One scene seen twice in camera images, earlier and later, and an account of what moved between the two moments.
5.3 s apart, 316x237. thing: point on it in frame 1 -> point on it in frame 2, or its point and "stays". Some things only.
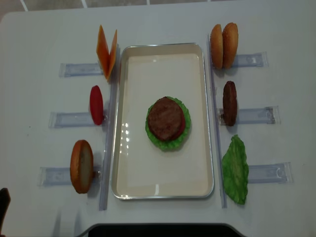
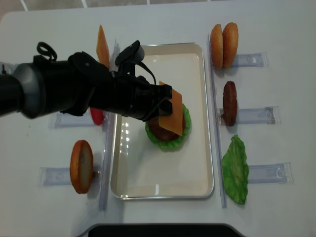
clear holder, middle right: (265, 115) stays
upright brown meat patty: (230, 102) stays
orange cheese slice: (113, 56) -> (174, 122)
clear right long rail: (223, 200) stays
